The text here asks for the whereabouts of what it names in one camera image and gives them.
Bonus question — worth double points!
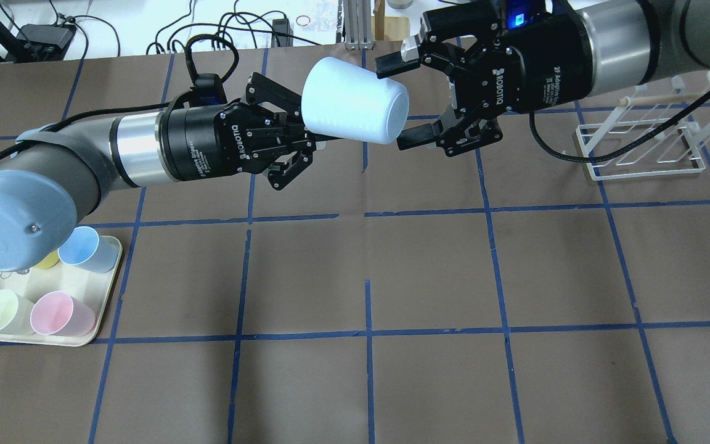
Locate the pink plastic cup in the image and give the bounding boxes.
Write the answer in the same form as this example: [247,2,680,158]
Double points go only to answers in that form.
[30,290,97,337]

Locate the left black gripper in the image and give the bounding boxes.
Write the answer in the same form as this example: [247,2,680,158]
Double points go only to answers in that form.
[158,73,343,189]

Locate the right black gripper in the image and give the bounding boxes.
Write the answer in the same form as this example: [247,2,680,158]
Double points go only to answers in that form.
[375,1,595,157]

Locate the blue plastic cup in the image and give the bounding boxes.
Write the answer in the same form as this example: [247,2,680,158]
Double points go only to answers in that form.
[57,226,119,274]

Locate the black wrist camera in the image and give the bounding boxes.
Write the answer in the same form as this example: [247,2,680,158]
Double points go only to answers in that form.
[497,0,550,29]

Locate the black cable bundle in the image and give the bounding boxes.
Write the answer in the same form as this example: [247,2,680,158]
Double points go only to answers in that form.
[145,0,322,55]

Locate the pale blue ikea cup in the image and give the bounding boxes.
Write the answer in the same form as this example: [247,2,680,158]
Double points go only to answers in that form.
[301,57,410,144]

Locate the aluminium frame post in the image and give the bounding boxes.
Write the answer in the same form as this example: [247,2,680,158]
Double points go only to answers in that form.
[341,0,374,51]

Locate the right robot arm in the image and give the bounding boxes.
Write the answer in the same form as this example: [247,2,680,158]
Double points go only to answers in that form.
[375,1,710,157]

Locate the wooden mug tree stand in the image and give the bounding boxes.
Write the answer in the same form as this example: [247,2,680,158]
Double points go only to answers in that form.
[372,1,410,41]

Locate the light green plastic cup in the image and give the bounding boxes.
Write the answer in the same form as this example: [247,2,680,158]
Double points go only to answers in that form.
[0,289,35,335]

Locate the beige plastic tray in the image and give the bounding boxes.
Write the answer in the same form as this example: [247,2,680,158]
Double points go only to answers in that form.
[0,234,123,347]

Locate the white wire cup rack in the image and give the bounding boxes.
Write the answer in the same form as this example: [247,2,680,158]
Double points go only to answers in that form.
[574,71,710,181]

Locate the yellow plastic cup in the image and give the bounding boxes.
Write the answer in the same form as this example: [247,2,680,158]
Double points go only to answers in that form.
[35,250,60,270]

